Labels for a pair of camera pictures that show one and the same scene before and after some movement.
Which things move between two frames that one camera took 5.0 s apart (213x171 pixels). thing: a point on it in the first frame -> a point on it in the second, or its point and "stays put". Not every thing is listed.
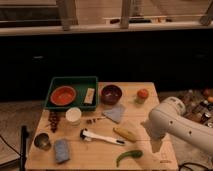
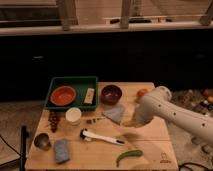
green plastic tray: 80,85 stays put
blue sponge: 62,150 stays put
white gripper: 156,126 -> 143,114
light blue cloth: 115,113 stays put
